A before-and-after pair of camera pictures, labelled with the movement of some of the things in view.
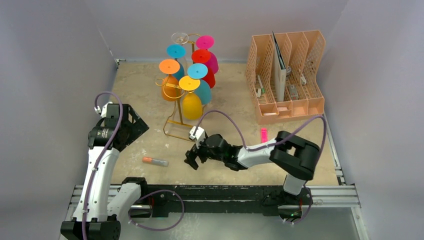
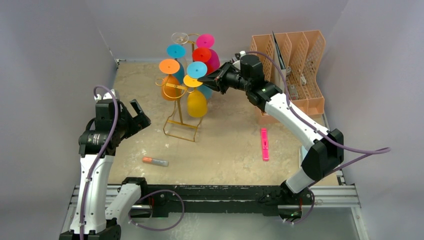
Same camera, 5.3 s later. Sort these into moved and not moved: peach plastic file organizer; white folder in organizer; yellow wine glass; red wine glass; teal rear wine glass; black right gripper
Moved: yellow wine glass; black right gripper
Not moved: teal rear wine glass; peach plastic file organizer; white folder in organizer; red wine glass
